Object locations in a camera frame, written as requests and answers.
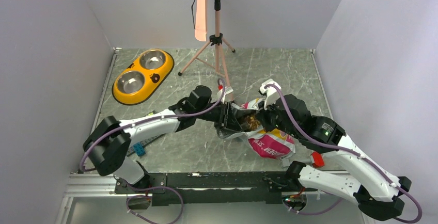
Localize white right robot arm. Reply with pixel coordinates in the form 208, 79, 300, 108
256, 94, 412, 221

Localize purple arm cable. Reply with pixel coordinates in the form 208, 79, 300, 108
79, 78, 227, 172
263, 84, 423, 224

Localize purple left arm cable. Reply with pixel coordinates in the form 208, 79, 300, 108
79, 78, 227, 172

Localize pet food bag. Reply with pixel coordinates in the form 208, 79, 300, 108
217, 98, 295, 159

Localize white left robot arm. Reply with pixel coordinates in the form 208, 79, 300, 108
80, 85, 233, 193

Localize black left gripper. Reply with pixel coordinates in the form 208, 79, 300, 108
196, 101, 244, 135

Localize red clamp block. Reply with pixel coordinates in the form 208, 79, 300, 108
310, 151, 325, 168

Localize pink tripod stand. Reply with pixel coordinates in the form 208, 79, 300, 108
178, 0, 236, 87

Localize grey building baseplate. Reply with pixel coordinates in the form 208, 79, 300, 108
121, 111, 166, 156

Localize blue building brick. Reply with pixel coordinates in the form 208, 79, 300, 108
133, 143, 146, 157

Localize pink light panel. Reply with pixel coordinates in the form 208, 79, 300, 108
191, 0, 207, 42

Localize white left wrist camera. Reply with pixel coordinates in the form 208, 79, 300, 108
216, 85, 234, 103

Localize pet food kibble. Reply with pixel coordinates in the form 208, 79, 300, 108
239, 114, 261, 132

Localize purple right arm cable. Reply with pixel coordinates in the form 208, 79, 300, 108
263, 84, 423, 224

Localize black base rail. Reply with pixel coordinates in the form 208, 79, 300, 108
114, 171, 302, 206

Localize yellow double pet bowl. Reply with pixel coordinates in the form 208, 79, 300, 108
112, 49, 175, 105

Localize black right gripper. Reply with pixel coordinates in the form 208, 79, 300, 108
255, 95, 301, 139

